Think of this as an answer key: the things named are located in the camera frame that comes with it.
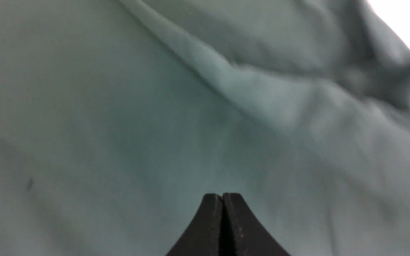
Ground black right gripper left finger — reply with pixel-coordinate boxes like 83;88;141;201
167;193;223;256

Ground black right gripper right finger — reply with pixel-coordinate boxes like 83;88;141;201
222;193;289;256

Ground green long sleeve shirt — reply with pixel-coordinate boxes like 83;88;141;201
0;0;410;256

